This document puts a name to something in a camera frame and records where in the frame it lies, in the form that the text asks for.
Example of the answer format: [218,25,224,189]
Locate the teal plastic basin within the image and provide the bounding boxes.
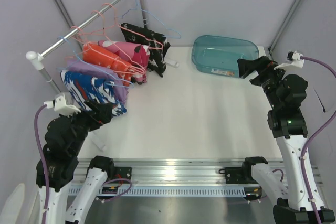
[191,35,259,78]

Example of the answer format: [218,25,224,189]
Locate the metal clothes rack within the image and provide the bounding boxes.
[25,0,181,151]

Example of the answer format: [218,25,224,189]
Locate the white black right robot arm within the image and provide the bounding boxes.
[219,56,335,223]

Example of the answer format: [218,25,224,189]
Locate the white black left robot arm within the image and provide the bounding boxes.
[34,100,132,223]

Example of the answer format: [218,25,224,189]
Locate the pink hanger of orange trousers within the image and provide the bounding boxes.
[71,26,146,78]

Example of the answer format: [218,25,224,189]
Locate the black white trousers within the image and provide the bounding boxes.
[120,23,171,78]

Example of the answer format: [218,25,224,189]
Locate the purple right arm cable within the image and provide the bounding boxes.
[300,55,336,224]

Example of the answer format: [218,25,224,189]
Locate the purple trousers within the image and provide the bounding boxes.
[67,60,129,105]

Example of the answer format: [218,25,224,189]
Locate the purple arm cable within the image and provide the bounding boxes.
[300,55,336,224]
[34,103,50,224]

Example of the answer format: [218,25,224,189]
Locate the blue white patterned trousers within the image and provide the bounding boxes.
[60,70,127,116]

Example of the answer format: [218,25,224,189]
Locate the pink patterned trousers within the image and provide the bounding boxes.
[98,40,150,72]

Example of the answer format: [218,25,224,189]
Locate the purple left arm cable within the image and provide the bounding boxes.
[34,103,50,224]

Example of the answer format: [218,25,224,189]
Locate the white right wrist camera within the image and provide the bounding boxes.
[274,51,305,71]

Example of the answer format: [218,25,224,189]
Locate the orange trousers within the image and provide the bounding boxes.
[82,42,135,87]

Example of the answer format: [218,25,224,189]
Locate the white slotted cable duct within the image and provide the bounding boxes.
[67,184,249,198]

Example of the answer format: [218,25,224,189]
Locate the aluminium mounting rail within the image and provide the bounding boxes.
[67,157,323,186]

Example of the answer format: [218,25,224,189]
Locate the pink hanger of black trousers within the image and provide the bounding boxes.
[101,2,164,50]

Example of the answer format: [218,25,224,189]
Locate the light blue wire hanger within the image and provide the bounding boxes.
[57,36,134,88]

